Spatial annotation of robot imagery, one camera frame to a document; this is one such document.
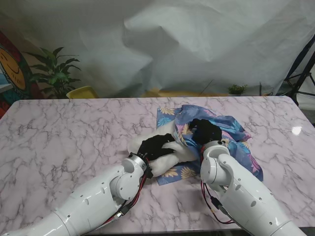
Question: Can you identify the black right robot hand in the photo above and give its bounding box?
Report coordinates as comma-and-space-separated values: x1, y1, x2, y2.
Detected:
188, 118, 222, 146

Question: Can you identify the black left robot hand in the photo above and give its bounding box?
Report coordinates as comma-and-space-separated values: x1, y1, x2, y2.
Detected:
137, 133, 177, 162

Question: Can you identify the white pillow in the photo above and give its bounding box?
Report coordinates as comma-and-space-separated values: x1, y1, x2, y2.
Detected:
128, 122, 197, 177

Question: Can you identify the blue leaf-print pillowcase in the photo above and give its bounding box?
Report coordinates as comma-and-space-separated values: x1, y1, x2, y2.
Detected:
156, 104, 264, 186

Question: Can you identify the yellow wooden bench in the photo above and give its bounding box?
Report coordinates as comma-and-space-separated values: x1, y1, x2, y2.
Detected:
141, 88, 229, 98

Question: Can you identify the small green plant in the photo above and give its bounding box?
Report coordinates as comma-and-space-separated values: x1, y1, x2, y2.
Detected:
227, 84, 248, 96

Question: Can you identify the white backdrop sheet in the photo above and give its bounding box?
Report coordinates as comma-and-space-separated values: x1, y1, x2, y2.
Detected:
0, 0, 315, 98

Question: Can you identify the yellow chair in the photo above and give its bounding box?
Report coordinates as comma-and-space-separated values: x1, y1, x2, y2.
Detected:
65, 85, 100, 99

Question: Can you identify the black tripod stand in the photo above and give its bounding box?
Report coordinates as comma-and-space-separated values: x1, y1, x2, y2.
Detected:
284, 33, 315, 106

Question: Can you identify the large green potted plant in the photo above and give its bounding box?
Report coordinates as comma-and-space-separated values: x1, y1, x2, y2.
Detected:
24, 46, 82, 99

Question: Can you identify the colourful smiley face mural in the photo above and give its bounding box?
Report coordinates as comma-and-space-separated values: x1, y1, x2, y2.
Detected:
0, 30, 37, 118

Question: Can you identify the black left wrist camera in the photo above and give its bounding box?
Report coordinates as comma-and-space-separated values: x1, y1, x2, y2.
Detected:
145, 162, 155, 178

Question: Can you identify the red black right arm cable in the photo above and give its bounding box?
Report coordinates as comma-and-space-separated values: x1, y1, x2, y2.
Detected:
200, 145, 237, 225

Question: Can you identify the red black arm cable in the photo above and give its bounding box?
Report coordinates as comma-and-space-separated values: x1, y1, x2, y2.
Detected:
200, 145, 237, 225
98, 159, 151, 224

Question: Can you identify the red black left arm cable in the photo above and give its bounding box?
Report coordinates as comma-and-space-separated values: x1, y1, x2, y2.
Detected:
98, 159, 151, 224

